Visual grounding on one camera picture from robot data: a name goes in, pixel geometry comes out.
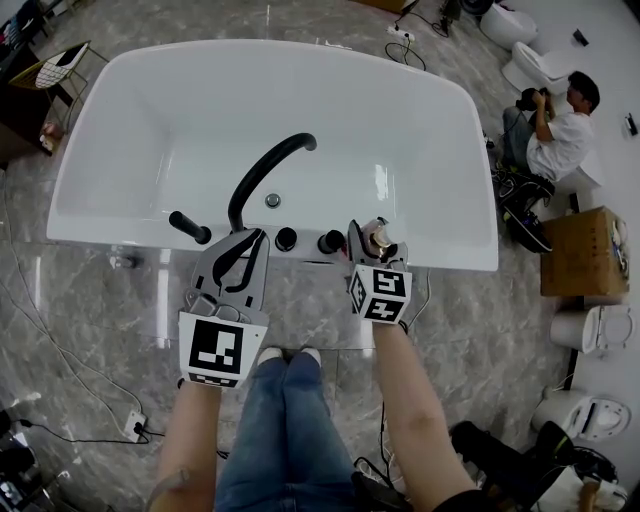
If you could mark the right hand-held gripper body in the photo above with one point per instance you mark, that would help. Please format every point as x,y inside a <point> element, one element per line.
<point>382,295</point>

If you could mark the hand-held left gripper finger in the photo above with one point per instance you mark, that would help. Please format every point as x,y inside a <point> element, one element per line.
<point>261,270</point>
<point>207,270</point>

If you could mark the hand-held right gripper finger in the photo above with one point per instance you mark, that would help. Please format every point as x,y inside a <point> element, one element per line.
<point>397,257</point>
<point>357,245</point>

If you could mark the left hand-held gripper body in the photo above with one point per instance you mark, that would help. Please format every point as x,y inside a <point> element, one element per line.
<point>215,345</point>

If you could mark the white bathtub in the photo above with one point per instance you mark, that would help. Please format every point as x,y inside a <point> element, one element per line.
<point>300,100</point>

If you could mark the person's left forearm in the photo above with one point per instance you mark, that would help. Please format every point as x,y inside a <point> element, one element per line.
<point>192,440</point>

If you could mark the person's right forearm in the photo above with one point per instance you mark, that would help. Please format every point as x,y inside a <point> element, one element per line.
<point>420,415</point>

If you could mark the black faucet knob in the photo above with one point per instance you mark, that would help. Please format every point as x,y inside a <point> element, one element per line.
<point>330,241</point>
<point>286,239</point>

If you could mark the black hand shower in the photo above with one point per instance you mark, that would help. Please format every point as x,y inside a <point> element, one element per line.
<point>190,227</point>

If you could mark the person's left white shoe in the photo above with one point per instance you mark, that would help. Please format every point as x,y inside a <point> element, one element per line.
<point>269,355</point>

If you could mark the person's white shoe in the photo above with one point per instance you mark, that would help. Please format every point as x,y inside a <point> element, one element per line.
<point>269,355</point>
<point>309,355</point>

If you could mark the person's right white shoe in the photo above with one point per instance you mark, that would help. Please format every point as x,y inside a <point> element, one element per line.
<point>309,355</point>

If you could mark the black curved faucet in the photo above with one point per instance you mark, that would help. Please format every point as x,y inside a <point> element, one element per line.
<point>260,170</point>

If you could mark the white power strip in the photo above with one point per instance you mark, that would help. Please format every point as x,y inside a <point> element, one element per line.
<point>401,32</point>
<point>135,426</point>

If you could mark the person's blue jeans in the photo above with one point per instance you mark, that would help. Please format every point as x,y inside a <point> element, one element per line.
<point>285,440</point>

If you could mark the black backpack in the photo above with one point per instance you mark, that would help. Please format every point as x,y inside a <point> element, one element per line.
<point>525,215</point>

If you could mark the closed cardboard box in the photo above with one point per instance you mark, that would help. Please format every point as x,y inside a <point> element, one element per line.
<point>580,255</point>

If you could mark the white toilet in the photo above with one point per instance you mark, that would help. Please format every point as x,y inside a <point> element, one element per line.
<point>590,327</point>
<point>537,62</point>
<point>592,170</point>
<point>507,22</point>
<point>575,415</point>

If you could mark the pink packet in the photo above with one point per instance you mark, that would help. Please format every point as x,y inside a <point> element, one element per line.
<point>50,135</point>

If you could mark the person's black shirt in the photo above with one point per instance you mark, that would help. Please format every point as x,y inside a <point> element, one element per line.
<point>457,502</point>

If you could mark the black equipment pile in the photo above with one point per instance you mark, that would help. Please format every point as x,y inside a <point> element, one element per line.
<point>20,465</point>

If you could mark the brown wooden desk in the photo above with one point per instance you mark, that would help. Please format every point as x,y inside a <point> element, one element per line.
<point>20,110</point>

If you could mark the black wall socket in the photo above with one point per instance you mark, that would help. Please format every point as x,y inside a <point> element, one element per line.
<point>631,125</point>
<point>580,37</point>

